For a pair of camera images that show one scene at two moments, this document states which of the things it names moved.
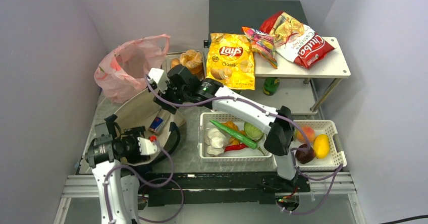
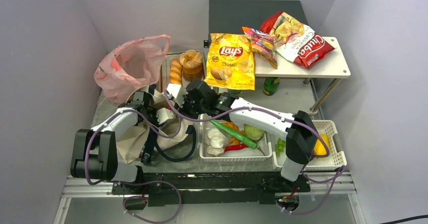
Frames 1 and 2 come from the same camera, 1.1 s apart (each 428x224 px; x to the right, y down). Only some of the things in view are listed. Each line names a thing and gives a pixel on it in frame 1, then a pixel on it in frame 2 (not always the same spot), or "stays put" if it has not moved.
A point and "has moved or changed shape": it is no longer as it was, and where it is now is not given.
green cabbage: (253, 132) stays put
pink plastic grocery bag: (121, 74) stays put
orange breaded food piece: (192, 59) stays put
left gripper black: (133, 133) to (153, 112)
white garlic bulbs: (216, 141) stays put
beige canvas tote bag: (142, 111) has moved or changed shape
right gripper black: (163, 99) to (183, 110)
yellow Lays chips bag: (230, 60) stays put
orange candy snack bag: (263, 45) stays put
